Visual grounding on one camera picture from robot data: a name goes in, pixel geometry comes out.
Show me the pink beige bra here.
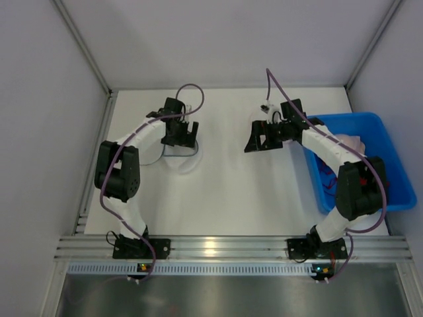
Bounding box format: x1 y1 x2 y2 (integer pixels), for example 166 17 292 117
335 134 365 155

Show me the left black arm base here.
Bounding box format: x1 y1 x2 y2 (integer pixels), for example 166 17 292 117
106 231 171 260

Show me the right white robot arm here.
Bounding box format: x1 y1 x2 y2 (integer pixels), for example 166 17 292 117
244 99 387 243

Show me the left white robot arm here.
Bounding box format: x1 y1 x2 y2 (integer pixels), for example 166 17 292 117
94 97 204 241

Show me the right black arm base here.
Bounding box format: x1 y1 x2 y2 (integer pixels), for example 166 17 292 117
287 234 348 263

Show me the pink trimmed mesh laundry bag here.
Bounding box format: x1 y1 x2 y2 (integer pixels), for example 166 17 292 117
249 110 267 123

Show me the red bra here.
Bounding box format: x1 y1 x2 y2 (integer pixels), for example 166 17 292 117
318 159 337 197

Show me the blue plastic bin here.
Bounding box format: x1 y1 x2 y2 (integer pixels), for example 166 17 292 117
304 112 417 215

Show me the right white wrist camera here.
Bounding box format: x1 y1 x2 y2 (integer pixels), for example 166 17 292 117
260 100 283 123

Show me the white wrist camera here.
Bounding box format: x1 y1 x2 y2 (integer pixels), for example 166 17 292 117
260 100 283 123
180 104 192 122

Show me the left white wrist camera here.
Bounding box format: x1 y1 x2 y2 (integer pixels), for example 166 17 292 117
180 104 192 122

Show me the slotted grey cable duct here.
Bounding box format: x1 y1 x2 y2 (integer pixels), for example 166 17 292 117
67 262 333 276

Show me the aluminium front rail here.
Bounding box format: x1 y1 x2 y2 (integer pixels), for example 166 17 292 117
54 235 413 264

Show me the left aluminium frame post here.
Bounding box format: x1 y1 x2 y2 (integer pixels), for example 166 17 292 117
51 0 112 96

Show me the aluminium frame post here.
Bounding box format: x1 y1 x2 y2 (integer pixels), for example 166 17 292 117
51 0 112 96
344 0 405 93

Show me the right aluminium frame post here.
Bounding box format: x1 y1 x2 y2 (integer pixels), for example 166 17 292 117
344 0 405 93

